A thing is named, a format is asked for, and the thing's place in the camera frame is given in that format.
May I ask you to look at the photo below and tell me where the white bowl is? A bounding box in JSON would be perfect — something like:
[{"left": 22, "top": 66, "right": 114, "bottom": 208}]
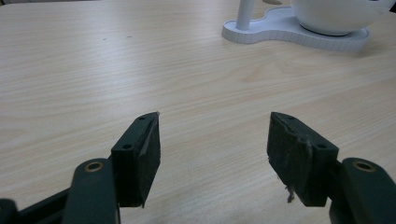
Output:
[{"left": 290, "top": 0, "right": 396, "bottom": 36}]

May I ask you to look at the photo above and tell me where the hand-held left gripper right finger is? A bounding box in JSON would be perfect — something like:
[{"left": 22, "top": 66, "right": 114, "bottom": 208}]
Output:
[{"left": 266, "top": 111, "right": 396, "bottom": 224}]

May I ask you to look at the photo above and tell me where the white stand with pole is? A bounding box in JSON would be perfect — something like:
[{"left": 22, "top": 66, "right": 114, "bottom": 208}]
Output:
[{"left": 221, "top": 0, "right": 372, "bottom": 52}]

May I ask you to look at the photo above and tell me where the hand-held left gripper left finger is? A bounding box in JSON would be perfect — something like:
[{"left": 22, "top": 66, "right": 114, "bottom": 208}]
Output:
[{"left": 62, "top": 111, "right": 162, "bottom": 224}]

